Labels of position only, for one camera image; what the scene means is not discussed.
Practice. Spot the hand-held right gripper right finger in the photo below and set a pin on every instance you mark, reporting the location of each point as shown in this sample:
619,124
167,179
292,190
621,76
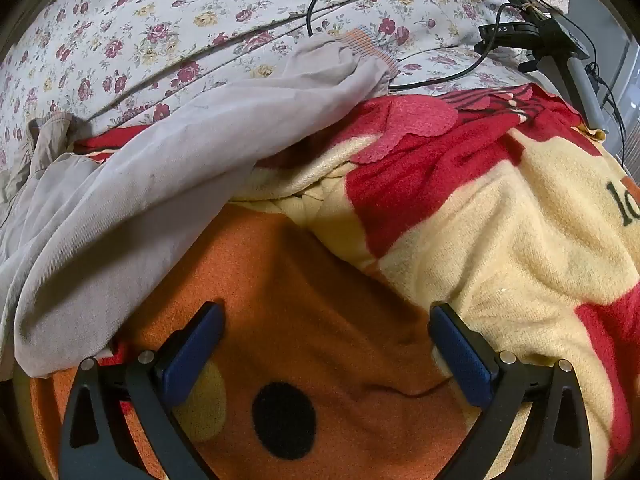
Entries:
462,355

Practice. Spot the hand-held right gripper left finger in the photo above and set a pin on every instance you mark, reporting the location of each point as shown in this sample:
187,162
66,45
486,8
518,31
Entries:
192,355

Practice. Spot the grey jacket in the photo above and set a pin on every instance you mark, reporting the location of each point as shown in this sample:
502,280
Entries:
125,220

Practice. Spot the printed fleece blanket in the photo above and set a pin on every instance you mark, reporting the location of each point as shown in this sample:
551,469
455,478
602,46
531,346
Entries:
500,240

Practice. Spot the floral quilt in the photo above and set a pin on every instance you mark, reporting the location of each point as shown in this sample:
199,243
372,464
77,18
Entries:
150,10

